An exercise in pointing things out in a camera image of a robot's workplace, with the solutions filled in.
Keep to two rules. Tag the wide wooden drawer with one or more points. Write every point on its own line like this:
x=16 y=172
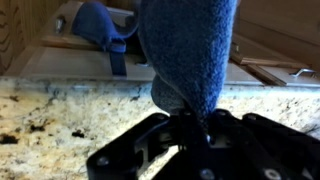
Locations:
x=73 y=65

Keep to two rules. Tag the black over-drawer hanger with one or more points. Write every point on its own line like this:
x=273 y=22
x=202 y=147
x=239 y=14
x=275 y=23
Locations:
x=117 y=58

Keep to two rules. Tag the blue pot holder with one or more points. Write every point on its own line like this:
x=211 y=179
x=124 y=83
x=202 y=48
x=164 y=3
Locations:
x=96 y=23

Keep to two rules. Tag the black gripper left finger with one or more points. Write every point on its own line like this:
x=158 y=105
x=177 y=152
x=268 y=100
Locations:
x=126 y=150

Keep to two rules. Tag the blue towel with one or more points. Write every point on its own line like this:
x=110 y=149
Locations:
x=190 y=50

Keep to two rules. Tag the wooden base cabinet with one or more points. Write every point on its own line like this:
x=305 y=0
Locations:
x=66 y=63

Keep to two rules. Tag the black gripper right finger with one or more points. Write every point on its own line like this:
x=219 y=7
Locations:
x=266 y=146

